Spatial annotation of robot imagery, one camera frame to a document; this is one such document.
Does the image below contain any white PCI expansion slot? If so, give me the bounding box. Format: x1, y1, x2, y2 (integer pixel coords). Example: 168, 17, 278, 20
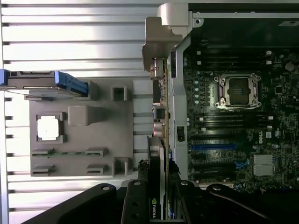
198, 182, 234, 188

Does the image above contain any long black expansion slot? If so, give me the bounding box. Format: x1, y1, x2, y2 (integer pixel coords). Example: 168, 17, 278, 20
192, 171, 237, 178
192, 161, 245, 169
190, 136, 236, 142

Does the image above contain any silver chipset heatsink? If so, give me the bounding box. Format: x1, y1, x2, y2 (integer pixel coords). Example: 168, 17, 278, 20
253, 154, 276, 177

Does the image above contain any blue expansion slot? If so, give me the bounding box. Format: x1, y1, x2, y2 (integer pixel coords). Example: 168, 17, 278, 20
191, 144, 237, 150

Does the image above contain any grey parts rack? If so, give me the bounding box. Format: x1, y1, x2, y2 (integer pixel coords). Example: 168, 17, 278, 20
24, 80, 155, 178

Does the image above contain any black RAM slot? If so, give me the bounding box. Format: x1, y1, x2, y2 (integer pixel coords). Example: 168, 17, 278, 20
198, 121, 274, 126
198, 116, 274, 122
197, 48, 273, 54
197, 63, 273, 69
197, 57, 273, 63
197, 53, 273, 58
198, 112, 274, 117

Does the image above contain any silver CPU chip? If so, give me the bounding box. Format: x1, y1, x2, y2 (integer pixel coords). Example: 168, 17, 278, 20
36, 115, 63, 142

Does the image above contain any green motherboard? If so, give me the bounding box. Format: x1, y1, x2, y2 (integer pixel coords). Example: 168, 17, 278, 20
183, 38, 299, 194

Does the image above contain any silver CPU socket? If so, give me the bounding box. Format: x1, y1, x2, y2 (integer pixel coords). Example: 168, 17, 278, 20
214, 73, 262, 110

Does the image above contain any open grey PC case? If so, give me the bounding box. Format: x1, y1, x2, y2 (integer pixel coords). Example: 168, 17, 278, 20
157, 0, 299, 194

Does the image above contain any hard disk in blue carrier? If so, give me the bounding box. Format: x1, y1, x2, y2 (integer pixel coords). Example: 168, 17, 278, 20
0, 69, 90, 98

